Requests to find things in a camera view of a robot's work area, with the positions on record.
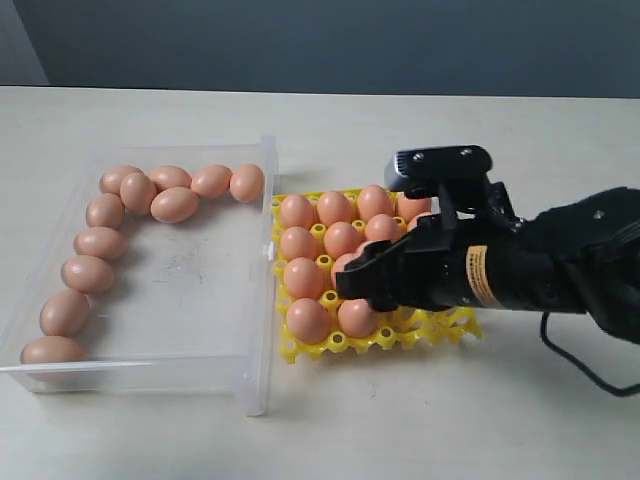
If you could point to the clear plastic bin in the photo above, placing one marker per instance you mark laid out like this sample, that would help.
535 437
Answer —
192 304

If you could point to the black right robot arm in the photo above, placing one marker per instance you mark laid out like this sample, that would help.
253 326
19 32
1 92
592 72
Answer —
581 258

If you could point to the brown egg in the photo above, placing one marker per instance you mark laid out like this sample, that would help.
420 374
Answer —
341 238
110 181
87 274
373 200
296 211
308 321
382 227
364 249
409 208
303 278
413 223
53 349
105 210
174 205
64 314
102 242
137 192
333 207
169 176
339 265
211 182
356 319
298 242
247 183

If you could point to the yellow plastic egg tray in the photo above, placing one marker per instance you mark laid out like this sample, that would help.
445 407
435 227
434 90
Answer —
404 325

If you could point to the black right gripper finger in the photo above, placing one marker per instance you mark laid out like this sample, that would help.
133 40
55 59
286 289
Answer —
382 279

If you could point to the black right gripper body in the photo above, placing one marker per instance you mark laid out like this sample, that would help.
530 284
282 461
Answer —
456 257

